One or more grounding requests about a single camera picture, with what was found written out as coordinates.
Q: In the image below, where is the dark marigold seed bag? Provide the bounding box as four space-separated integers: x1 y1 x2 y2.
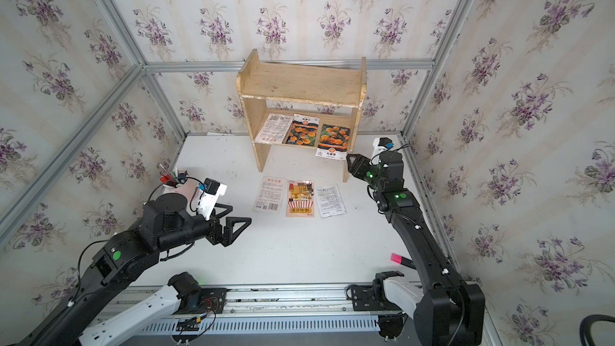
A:
283 114 320 147

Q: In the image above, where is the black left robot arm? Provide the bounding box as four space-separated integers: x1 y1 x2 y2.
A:
20 193 251 345

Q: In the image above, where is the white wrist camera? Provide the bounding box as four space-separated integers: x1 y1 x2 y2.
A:
372 137 394 160
196 178 227 220

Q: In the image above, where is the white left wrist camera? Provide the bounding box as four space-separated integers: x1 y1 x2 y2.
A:
196 178 227 220

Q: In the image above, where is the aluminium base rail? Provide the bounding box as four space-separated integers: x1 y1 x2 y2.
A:
86 282 486 337

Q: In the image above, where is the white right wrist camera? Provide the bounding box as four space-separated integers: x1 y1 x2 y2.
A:
372 137 394 160

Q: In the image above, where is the white barcode seed bag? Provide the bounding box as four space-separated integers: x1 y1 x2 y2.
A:
252 176 288 213

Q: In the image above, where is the white text seed bag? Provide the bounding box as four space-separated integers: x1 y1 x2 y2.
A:
316 184 347 219

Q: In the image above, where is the wooden two-tier shelf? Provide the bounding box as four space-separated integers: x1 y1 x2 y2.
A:
236 49 368 172

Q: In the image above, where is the pink and black marker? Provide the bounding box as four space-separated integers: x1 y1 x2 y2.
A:
390 253 416 270

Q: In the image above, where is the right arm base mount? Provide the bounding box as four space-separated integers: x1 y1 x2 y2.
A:
344 271 404 312

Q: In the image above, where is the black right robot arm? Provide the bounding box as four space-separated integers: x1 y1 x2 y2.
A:
347 151 485 345

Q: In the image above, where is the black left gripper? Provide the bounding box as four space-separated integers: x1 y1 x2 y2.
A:
154 203 253 255

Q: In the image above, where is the white lower-shelf seed bag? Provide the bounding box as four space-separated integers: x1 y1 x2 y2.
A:
255 114 293 145

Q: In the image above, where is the orange marigold seed bag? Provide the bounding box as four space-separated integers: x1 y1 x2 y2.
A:
316 124 351 161

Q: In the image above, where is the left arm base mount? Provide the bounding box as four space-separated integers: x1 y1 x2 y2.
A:
168 272 228 315

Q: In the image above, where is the pink pen cup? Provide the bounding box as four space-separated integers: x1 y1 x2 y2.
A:
158 163 199 204

